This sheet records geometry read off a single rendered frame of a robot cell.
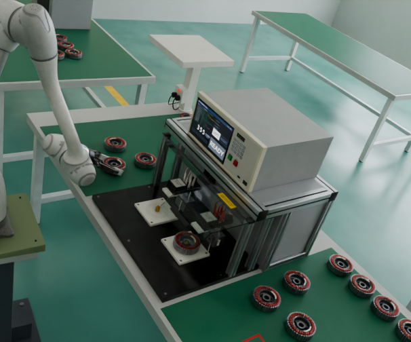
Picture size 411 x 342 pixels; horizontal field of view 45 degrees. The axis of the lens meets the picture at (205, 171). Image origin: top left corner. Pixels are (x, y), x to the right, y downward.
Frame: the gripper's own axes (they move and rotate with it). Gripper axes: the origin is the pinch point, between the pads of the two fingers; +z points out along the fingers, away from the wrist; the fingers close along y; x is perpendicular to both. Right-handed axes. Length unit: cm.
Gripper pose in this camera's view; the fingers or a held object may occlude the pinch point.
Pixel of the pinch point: (112, 165)
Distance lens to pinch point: 245.6
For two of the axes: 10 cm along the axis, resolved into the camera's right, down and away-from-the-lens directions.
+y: -6.3, -5.4, 5.6
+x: -5.7, 8.1, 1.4
